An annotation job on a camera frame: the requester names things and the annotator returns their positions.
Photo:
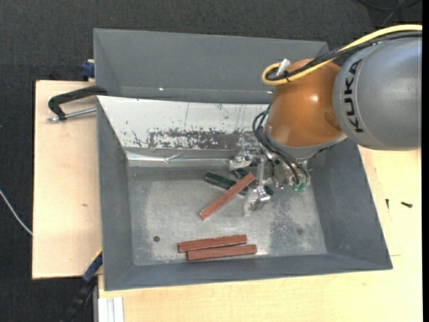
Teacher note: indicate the pale wood flat board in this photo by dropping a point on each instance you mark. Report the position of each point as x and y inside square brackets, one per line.
[63, 186]

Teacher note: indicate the grey metal bin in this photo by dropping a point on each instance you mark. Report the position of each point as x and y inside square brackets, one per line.
[187, 213]

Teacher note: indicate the small black screw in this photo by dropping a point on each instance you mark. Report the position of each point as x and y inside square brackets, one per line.
[407, 205]

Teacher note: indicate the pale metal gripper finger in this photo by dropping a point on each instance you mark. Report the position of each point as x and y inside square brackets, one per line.
[242, 163]
[257, 200]

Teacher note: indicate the red-brown flat block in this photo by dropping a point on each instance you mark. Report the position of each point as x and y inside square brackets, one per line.
[228, 196]
[212, 243]
[221, 252]

